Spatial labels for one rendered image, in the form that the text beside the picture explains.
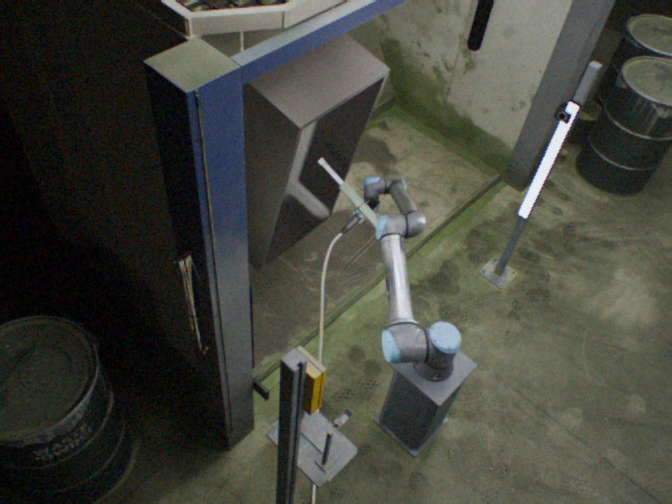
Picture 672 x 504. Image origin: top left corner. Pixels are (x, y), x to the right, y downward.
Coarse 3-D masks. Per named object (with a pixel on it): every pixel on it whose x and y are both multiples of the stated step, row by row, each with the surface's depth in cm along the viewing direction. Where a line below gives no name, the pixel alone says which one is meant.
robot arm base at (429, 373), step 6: (420, 366) 294; (426, 366) 291; (432, 366) 288; (450, 366) 292; (420, 372) 294; (426, 372) 292; (432, 372) 291; (438, 372) 290; (444, 372) 291; (450, 372) 294; (426, 378) 294; (432, 378) 292; (438, 378) 293; (444, 378) 293
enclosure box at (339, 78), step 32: (288, 64) 267; (320, 64) 272; (352, 64) 277; (256, 96) 258; (288, 96) 257; (320, 96) 262; (352, 96) 269; (256, 128) 271; (288, 128) 255; (320, 128) 338; (352, 128) 321; (256, 160) 285; (288, 160) 268; (352, 160) 334; (256, 192) 301; (288, 192) 382; (320, 192) 372; (256, 224) 320; (288, 224) 370; (320, 224) 376; (256, 256) 340
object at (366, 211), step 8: (320, 160) 334; (328, 168) 334; (336, 176) 333; (344, 184) 331; (344, 192) 333; (352, 192) 331; (352, 200) 332; (360, 200) 331; (360, 208) 331; (368, 208) 331; (360, 216) 333; (368, 216) 331; (376, 216) 332; (352, 224) 336; (376, 224) 330; (344, 232) 339
